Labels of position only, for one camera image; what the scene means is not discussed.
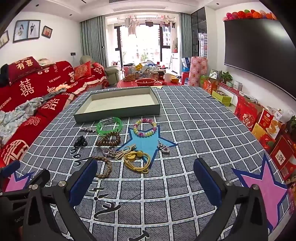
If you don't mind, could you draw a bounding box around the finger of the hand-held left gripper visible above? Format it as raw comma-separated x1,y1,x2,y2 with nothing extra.
0,160,21,179
29,169,51,188

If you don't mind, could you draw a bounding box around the black glass cabinet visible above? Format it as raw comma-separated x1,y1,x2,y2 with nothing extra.
191,6,207,57

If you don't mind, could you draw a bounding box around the silver heart pendant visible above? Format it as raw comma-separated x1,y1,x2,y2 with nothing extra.
157,140,171,154

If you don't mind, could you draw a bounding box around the small pink star sticker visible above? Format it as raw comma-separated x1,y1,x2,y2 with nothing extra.
5,171,35,193

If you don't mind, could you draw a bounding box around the wooden key charm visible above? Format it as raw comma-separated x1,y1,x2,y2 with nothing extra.
113,144,137,160

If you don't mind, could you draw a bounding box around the light wooden bead bracelet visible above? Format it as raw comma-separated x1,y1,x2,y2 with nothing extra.
92,156,112,179

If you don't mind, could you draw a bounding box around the grey-green curtain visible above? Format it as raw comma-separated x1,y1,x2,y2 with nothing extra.
80,15,108,69
179,13,192,77

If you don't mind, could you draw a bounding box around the grey crumpled blanket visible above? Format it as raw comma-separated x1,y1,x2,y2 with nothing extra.
0,97,44,144

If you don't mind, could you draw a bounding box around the row of coloured paper flowers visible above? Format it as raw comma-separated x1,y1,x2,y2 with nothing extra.
222,10,278,22

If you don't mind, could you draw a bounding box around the clear jar of snacks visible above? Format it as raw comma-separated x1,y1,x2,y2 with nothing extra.
122,66,137,82

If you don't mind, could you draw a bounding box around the green plastic bangle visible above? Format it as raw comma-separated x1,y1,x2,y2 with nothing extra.
96,117,122,135

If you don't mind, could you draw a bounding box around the black hair clip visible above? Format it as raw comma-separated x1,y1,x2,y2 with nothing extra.
73,136,88,147

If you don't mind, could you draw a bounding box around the grey checked tablecloth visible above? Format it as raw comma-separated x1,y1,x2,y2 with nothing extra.
20,85,292,241

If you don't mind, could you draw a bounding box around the colourful bead bracelet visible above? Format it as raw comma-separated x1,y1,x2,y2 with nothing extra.
133,118,158,138

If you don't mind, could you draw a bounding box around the silver heart key ring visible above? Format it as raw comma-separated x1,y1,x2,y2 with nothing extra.
102,148,117,158

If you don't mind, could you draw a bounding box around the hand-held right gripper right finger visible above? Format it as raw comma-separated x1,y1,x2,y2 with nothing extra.
193,158,275,241

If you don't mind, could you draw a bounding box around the large pink star sticker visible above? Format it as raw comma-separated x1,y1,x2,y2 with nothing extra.
232,154,288,233

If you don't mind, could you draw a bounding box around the beige armchair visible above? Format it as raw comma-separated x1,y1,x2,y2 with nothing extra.
80,55,122,85

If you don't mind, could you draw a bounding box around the grey-green shallow tray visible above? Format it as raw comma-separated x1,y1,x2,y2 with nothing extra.
73,86,161,124

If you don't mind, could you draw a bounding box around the dark photo frame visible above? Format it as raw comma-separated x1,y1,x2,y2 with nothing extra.
0,30,10,48

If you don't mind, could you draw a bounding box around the green potted plant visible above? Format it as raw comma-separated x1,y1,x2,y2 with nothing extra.
218,71,233,84

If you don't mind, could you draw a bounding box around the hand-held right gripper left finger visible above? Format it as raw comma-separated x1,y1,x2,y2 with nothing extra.
23,158,99,241

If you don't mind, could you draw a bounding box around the red round table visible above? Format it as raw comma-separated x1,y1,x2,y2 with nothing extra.
117,79,185,88

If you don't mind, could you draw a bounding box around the pink red wrapped box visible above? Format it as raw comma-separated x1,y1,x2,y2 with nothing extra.
188,56,208,87

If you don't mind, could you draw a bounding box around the brown coiled bead bracelet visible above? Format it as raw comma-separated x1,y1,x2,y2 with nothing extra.
95,133,121,147

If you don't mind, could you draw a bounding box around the orange biscuit box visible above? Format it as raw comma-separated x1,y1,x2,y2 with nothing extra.
257,108,286,139

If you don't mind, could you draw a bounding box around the black wall television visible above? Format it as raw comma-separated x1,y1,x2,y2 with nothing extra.
224,19,296,93

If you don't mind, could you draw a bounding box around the green flat box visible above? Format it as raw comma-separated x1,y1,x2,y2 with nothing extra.
211,90,232,106

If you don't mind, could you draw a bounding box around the red plastic basket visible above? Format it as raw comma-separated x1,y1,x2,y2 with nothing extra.
135,78,156,87

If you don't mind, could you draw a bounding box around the small red patterned cushion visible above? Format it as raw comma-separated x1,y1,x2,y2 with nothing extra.
74,61,92,81

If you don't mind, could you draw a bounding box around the red box with white label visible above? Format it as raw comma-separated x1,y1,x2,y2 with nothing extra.
270,134,296,172

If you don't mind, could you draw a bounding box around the red low shelf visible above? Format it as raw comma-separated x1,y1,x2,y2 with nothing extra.
217,82,242,95

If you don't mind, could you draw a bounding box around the blue star sticker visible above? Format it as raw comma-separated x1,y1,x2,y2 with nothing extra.
119,127,178,171

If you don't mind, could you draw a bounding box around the sofa with red cover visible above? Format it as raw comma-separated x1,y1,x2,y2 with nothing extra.
0,56,109,167

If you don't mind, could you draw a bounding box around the blue white bag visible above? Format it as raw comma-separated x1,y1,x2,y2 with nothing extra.
181,57,192,72

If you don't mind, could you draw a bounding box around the red gift box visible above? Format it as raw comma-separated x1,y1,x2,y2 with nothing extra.
234,95,264,131

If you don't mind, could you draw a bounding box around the large red cushion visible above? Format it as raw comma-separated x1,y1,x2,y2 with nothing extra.
8,56,43,82

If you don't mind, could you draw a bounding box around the hanging laundry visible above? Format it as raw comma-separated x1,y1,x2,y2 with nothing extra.
118,14,178,35

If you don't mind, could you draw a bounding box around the orange patterned gift box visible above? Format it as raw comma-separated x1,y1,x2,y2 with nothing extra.
203,80,218,94

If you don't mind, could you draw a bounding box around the double photo frame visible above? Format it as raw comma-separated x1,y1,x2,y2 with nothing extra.
13,20,41,43

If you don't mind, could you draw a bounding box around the small red photo frame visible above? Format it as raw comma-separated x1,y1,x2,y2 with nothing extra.
42,25,53,39

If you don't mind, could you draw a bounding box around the braided grey pink cloth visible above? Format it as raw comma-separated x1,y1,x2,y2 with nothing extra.
47,83,72,98

